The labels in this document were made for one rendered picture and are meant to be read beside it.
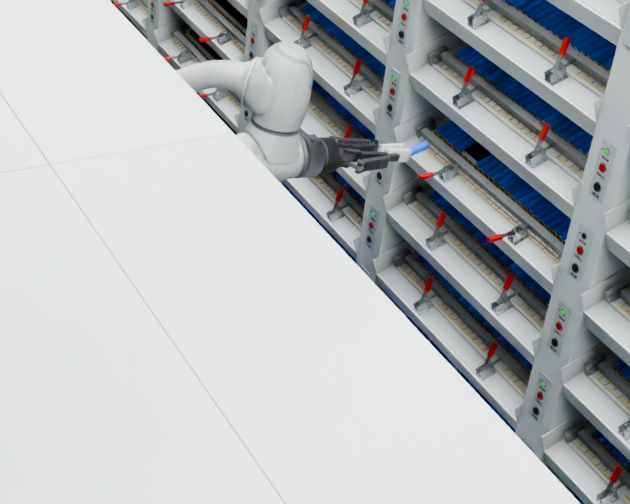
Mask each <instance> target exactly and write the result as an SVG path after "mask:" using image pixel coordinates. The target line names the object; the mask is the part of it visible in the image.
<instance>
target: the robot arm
mask: <svg viewBox="0 0 630 504"><path fill-rule="evenodd" d="M176 72H177V73H178V74H179V75H180V76H181V77H182V78H183V80H184V81H185V82H186V83H187V84H188V85H189V86H190V87H191V88H192V89H193V90H194V91H195V92H196V93H197V92H199V91H202V90H205V89H209V88H223V89H227V90H229V91H231V92H233V93H235V94H236V95H237V96H238V98H239V99H240V101H241V104H242V106H245V107H246V108H248V109H249V111H250V112H251V113H252V116H251V119H250V122H249V124H248V125H247V127H246V128H245V130H244V132H243V133H238V134H236V136H237V137H238V138H239V139H240V140H241V141H242V143H243V144H244V145H245V146H246V147H247V148H248V149H249V150H250V151H251V152H252V153H253V154H254V155H255V156H256V158H257V159H258V160H259V161H260V162H261V163H262V164H263V165H264V166H265V167H266V168H267V169H268V170H269V171H270V172H271V174H272V175H273V176H274V177H275V178H276V179H277V180H278V181H279V182H281V181H285V180H287V179H290V178H303V177H315V176H318V175H319V174H320V173H332V172H334V171H335V170H336V169H337V168H339V167H344V168H349V167H352V168H354V169H355V173H356V174H360V173H362V172H365V171H371V170H377V169H384V168H387V166H388V163H389V162H408V161H409V158H410V155H411V151H412V150H411V149H404V148H405V144H404V143H396V144H379V145H378V143H379V141H378V140H374V143H371V140H370V139H357V138H341V137H335V136H329V137H317V136H316V135H315V134H300V135H299V133H300V128H301V125H302V122H303V119H304V118H305V115H306V112H307V109H308V105H309V101H310V96H311V90H312V83H313V65H312V60H311V58H310V56H309V55H308V53H307V51H306V50H305V49H304V48H302V47H301V46H299V45H298V44H295V43H292V42H288V41H282V42H279V43H276V44H274V45H273V46H271V47H270V48H269V49H268V50H266V52H265V55H264V57H262V58H261V57H256V58H254V59H253V60H251V61H248V62H238V61H230V60H212V61H205V62H201V63H197V64H194V65H191V66H188V67H185V68H182V69H179V70H176ZM364 143H365V144H364Z"/></svg>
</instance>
